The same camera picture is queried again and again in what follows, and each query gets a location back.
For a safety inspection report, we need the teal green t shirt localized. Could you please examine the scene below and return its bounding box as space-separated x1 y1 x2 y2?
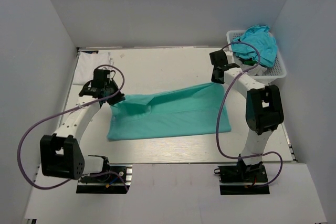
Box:
107 83 232 141

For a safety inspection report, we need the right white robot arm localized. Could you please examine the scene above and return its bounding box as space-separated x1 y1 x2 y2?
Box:
209 50 284 182

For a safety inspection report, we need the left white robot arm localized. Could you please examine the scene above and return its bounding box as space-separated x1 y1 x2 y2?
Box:
40 69 125 182

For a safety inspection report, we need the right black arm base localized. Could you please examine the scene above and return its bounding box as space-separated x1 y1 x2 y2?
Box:
214 165 270 196

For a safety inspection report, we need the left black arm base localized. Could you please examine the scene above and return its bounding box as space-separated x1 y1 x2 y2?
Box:
76 164 132 195

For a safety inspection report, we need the folded white t shirt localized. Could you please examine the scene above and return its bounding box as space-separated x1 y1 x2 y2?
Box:
72 52 113 85

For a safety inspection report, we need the white grey cloth in basket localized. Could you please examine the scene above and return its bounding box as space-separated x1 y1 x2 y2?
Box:
235 59 268 77

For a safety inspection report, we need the blue t shirt in basket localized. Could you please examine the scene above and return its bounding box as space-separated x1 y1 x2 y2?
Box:
231 25 278 68

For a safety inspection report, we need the white plastic basket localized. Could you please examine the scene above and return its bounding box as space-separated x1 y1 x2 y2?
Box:
226 30 287 83

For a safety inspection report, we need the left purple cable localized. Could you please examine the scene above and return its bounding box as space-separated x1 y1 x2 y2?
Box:
17 64 129 193

